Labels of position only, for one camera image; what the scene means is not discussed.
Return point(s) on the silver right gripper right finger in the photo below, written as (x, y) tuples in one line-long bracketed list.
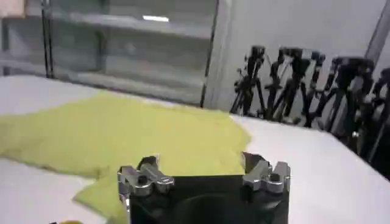
[(265, 179)]

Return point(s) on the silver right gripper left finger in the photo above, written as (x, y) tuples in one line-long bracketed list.
[(140, 180)]

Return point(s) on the yellow-green shirt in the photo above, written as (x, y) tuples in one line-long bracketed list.
[(152, 137)]

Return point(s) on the empty white display shelf cabinet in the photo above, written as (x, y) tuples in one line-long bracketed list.
[(137, 61)]

